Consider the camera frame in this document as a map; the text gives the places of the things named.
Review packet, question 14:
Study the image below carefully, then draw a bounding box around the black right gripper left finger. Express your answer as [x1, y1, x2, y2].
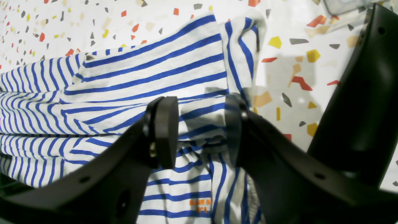
[1, 96, 179, 224]

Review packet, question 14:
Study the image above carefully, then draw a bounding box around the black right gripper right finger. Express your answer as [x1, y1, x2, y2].
[225, 95, 397, 224]

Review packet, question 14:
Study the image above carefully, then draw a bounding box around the blue white striped t-shirt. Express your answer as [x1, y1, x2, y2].
[1, 11, 266, 224]

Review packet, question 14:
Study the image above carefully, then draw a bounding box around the clear plastic screw box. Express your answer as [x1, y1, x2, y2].
[323, 0, 386, 16]

